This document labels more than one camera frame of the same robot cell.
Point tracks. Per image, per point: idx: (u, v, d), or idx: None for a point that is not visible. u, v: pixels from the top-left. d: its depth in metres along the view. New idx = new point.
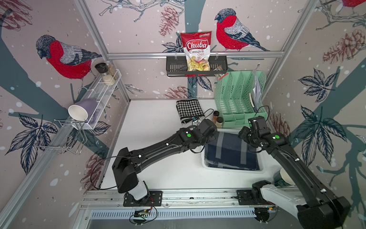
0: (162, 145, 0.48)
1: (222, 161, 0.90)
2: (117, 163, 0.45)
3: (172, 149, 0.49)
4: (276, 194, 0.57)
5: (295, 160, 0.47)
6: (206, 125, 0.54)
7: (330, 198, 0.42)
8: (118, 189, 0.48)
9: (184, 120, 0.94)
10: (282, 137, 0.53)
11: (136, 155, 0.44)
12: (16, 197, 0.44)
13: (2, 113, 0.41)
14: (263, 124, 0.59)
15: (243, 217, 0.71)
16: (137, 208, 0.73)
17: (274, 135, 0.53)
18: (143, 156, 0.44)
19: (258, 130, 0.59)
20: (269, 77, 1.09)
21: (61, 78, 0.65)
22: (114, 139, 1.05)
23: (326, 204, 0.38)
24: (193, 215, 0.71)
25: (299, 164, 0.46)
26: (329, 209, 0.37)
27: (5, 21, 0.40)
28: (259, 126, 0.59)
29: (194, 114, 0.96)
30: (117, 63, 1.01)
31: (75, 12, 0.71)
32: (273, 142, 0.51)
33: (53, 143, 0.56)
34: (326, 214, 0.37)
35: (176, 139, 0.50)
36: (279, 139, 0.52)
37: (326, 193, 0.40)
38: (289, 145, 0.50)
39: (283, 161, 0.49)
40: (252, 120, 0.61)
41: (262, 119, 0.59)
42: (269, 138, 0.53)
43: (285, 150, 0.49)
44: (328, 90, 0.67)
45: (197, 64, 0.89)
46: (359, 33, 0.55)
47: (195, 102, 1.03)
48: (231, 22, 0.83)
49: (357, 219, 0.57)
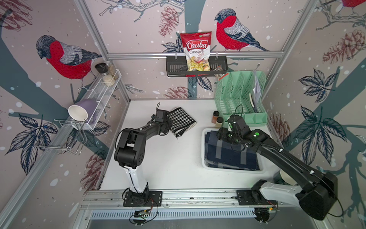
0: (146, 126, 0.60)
1: (222, 161, 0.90)
2: (124, 141, 0.52)
3: (155, 128, 0.67)
4: (276, 190, 0.57)
5: (279, 150, 0.49)
6: (161, 112, 0.80)
7: (320, 177, 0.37)
8: (135, 161, 0.51)
9: (178, 133, 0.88)
10: (262, 133, 0.55)
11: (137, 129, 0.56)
12: (16, 197, 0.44)
13: (2, 113, 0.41)
14: (242, 123, 0.60)
15: (243, 217, 0.71)
16: (137, 208, 0.73)
17: (255, 133, 0.55)
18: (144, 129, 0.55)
19: (239, 130, 0.60)
20: (269, 77, 1.09)
21: (61, 78, 0.65)
22: (113, 139, 1.05)
23: (320, 186, 0.39)
24: (194, 215, 0.71)
25: (283, 153, 0.48)
26: (323, 190, 0.39)
27: (5, 21, 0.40)
28: (240, 127, 0.60)
29: (185, 123, 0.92)
30: (117, 63, 1.01)
31: (75, 12, 0.71)
32: (256, 140, 0.53)
33: (53, 144, 0.56)
34: (323, 196, 0.39)
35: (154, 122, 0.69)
36: (260, 135, 0.54)
37: (315, 174, 0.42)
38: (271, 139, 0.53)
39: (269, 155, 0.52)
40: (231, 122, 0.62)
41: (240, 119, 0.59)
42: (251, 137, 0.54)
43: (268, 144, 0.51)
44: (328, 90, 0.67)
45: (197, 64, 0.89)
46: (359, 33, 0.55)
47: (181, 111, 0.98)
48: (231, 23, 0.84)
49: (357, 220, 0.57)
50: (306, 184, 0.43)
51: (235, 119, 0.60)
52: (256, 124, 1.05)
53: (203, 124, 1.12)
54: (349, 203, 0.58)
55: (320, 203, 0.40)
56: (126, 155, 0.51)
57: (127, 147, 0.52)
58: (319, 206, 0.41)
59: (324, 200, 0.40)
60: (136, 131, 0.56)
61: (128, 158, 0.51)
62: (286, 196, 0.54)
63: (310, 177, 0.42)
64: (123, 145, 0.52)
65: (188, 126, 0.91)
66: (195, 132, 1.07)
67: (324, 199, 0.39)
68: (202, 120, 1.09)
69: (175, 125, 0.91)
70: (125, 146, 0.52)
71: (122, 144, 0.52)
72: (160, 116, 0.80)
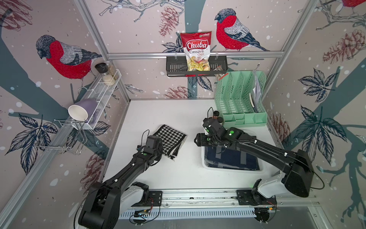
0: (128, 167, 0.53)
1: (222, 161, 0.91)
2: (92, 201, 0.41)
3: (139, 167, 0.57)
4: (266, 184, 0.60)
5: (254, 142, 0.51)
6: (152, 140, 0.68)
7: (293, 157, 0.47)
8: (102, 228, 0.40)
9: (172, 154, 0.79)
10: (236, 130, 0.57)
11: (111, 181, 0.45)
12: (16, 196, 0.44)
13: (2, 113, 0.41)
14: (217, 125, 0.61)
15: (243, 217, 0.71)
16: (137, 208, 0.73)
17: (230, 132, 0.57)
18: (120, 179, 0.46)
19: (216, 132, 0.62)
20: (269, 77, 1.09)
21: (61, 78, 0.65)
22: (113, 139, 1.05)
23: (295, 166, 0.42)
24: (193, 215, 0.71)
25: (259, 144, 0.50)
26: (299, 169, 0.41)
27: (5, 21, 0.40)
28: (216, 129, 0.61)
29: (176, 140, 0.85)
30: (117, 64, 1.01)
31: (75, 12, 0.71)
32: (232, 138, 0.55)
33: (53, 144, 0.56)
34: (300, 174, 0.41)
35: (137, 159, 0.58)
36: (235, 133, 0.56)
37: (288, 155, 0.45)
38: (244, 133, 0.55)
39: (248, 148, 0.53)
40: (208, 126, 0.62)
41: (214, 121, 0.60)
42: (228, 136, 0.56)
43: (243, 139, 0.53)
44: (328, 90, 0.67)
45: (197, 64, 0.89)
46: (359, 33, 0.55)
47: (166, 128, 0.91)
48: (231, 22, 0.83)
49: (358, 220, 0.57)
50: (284, 167, 0.45)
51: (210, 123, 0.61)
52: (256, 124, 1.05)
53: None
54: (349, 203, 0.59)
55: (299, 182, 0.43)
56: (92, 218, 0.40)
57: (95, 209, 0.42)
58: (299, 184, 0.44)
59: (301, 177, 0.41)
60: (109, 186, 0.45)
61: (94, 224, 0.40)
62: (277, 187, 0.56)
63: (285, 159, 0.44)
64: (90, 207, 0.41)
65: (181, 142, 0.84)
66: (194, 132, 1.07)
67: (300, 176, 0.41)
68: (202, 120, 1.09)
69: (166, 147, 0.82)
70: (92, 207, 0.42)
71: (88, 206, 0.41)
72: (151, 144, 0.68)
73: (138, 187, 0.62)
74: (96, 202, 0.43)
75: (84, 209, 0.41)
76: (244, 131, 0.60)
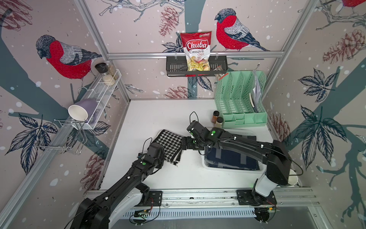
0: (123, 180, 0.51)
1: (222, 161, 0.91)
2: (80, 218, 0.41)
3: (134, 181, 0.55)
4: (259, 182, 0.62)
5: (234, 138, 0.54)
6: (154, 149, 0.65)
7: (269, 148, 0.47)
8: None
9: (176, 160, 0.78)
10: (217, 130, 0.60)
11: (101, 199, 0.44)
12: (16, 196, 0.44)
13: (2, 113, 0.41)
14: (199, 127, 0.63)
15: (243, 217, 0.71)
16: (137, 208, 0.73)
17: (212, 132, 0.60)
18: (110, 196, 0.45)
19: (199, 134, 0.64)
20: (269, 77, 1.09)
21: (62, 78, 0.65)
22: (114, 139, 1.05)
23: (271, 155, 0.45)
24: (193, 215, 0.71)
25: (237, 140, 0.53)
26: (275, 158, 0.44)
27: (5, 21, 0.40)
28: (199, 131, 0.63)
29: (177, 146, 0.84)
30: (117, 63, 1.01)
31: (75, 12, 0.71)
32: (214, 138, 0.57)
33: (53, 144, 0.56)
34: (277, 163, 0.44)
35: (133, 171, 0.56)
36: (217, 132, 0.59)
37: (264, 146, 0.48)
38: (224, 131, 0.58)
39: (229, 145, 0.56)
40: (191, 130, 0.64)
41: (197, 123, 0.63)
42: (211, 137, 0.58)
43: (224, 137, 0.56)
44: (328, 90, 0.67)
45: (197, 64, 0.89)
46: (358, 33, 0.55)
47: (166, 133, 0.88)
48: (231, 22, 0.83)
49: (358, 220, 0.57)
50: (262, 158, 0.48)
51: (193, 126, 0.63)
52: (256, 124, 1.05)
53: (203, 124, 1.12)
54: (349, 203, 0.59)
55: (277, 171, 0.46)
56: None
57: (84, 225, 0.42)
58: (278, 172, 0.46)
59: (278, 165, 0.44)
60: (99, 205, 0.44)
61: None
62: (267, 182, 0.58)
63: (262, 150, 0.47)
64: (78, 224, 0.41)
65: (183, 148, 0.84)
66: None
67: (277, 164, 0.43)
68: (202, 120, 1.09)
69: (168, 153, 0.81)
70: (81, 223, 0.42)
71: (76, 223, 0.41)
72: (152, 153, 0.65)
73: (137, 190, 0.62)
74: (86, 217, 0.43)
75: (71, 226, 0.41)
76: (223, 130, 0.59)
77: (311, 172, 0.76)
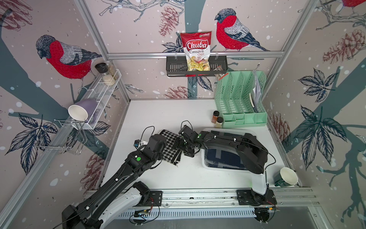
0: (111, 182, 0.45)
1: (222, 161, 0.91)
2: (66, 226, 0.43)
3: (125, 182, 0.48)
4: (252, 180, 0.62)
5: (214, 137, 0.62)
6: (154, 141, 0.55)
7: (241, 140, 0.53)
8: None
9: (176, 161, 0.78)
10: (202, 132, 0.69)
11: (82, 209, 0.40)
12: (16, 197, 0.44)
13: (2, 113, 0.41)
14: (189, 131, 0.72)
15: (243, 217, 0.71)
16: (137, 208, 0.73)
17: (199, 135, 0.69)
18: (92, 205, 0.41)
19: (188, 137, 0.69)
20: (269, 77, 1.09)
21: (62, 78, 0.65)
22: (114, 140, 1.05)
23: (240, 146, 0.51)
24: (193, 215, 0.71)
25: (217, 138, 0.61)
26: (243, 148, 0.50)
27: (5, 21, 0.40)
28: (188, 134, 0.72)
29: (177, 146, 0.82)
30: (117, 63, 1.01)
31: (75, 12, 0.71)
32: (200, 139, 0.66)
33: (53, 144, 0.56)
34: (245, 151, 0.49)
35: (125, 170, 0.49)
36: (202, 134, 0.68)
37: (236, 140, 0.54)
38: (208, 132, 0.67)
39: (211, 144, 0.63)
40: (181, 133, 0.73)
41: (187, 127, 0.72)
42: (198, 140, 0.66)
43: (207, 137, 0.65)
44: (328, 90, 0.67)
45: (197, 64, 0.89)
46: (358, 33, 0.55)
47: (166, 133, 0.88)
48: (231, 23, 0.84)
49: (357, 220, 0.57)
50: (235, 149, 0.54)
51: (183, 129, 0.71)
52: (256, 124, 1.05)
53: (203, 124, 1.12)
54: (349, 203, 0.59)
55: (248, 159, 0.51)
56: None
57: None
58: (249, 160, 0.50)
59: (245, 153, 0.49)
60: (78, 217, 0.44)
61: None
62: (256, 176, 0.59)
63: (234, 143, 0.54)
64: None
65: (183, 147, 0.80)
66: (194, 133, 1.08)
67: (245, 152, 0.49)
68: (202, 120, 1.09)
69: (168, 153, 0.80)
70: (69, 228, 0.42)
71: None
72: (152, 147, 0.56)
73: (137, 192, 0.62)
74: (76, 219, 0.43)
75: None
76: (206, 131, 0.68)
77: (311, 172, 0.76)
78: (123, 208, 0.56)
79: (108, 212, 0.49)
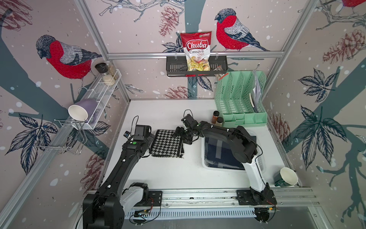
0: (120, 163, 0.49)
1: (222, 161, 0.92)
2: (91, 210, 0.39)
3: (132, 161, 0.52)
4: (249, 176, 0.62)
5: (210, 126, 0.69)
6: (141, 128, 0.64)
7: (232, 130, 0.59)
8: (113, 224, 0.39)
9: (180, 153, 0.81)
10: (202, 121, 0.76)
11: (104, 188, 0.42)
12: (16, 197, 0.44)
13: (2, 113, 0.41)
14: (190, 119, 0.79)
15: (243, 217, 0.71)
16: (137, 208, 0.73)
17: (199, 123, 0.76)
18: (112, 182, 0.43)
19: (189, 125, 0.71)
20: (269, 77, 1.09)
21: (62, 78, 0.65)
22: (114, 140, 1.05)
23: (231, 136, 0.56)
24: (194, 215, 0.71)
25: (214, 127, 0.67)
26: (233, 137, 0.56)
27: (5, 21, 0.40)
28: (189, 121, 0.79)
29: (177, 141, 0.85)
30: (117, 63, 1.01)
31: (75, 12, 0.71)
32: (198, 128, 0.72)
33: (53, 143, 0.56)
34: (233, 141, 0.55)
35: (127, 153, 0.53)
36: (202, 124, 0.74)
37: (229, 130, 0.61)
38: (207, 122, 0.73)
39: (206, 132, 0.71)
40: (184, 119, 0.81)
41: (188, 115, 0.79)
42: (197, 127, 0.73)
43: (204, 126, 0.71)
44: (328, 90, 0.67)
45: (197, 64, 0.89)
46: (358, 33, 0.55)
47: (161, 132, 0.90)
48: (231, 22, 0.83)
49: (357, 220, 0.57)
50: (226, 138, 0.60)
51: (185, 117, 0.79)
52: (256, 124, 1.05)
53: None
54: (349, 203, 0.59)
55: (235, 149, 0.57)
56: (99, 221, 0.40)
57: (97, 216, 0.41)
58: (237, 149, 0.56)
59: (234, 143, 0.55)
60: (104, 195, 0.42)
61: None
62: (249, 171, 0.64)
63: (226, 132, 0.60)
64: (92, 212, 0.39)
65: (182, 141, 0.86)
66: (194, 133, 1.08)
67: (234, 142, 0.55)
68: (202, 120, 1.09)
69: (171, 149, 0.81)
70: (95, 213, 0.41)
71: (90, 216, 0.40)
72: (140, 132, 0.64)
73: (138, 187, 0.62)
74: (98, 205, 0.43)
75: (85, 220, 0.40)
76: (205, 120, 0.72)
77: (311, 172, 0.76)
78: (134, 198, 0.57)
79: (123, 201, 0.48)
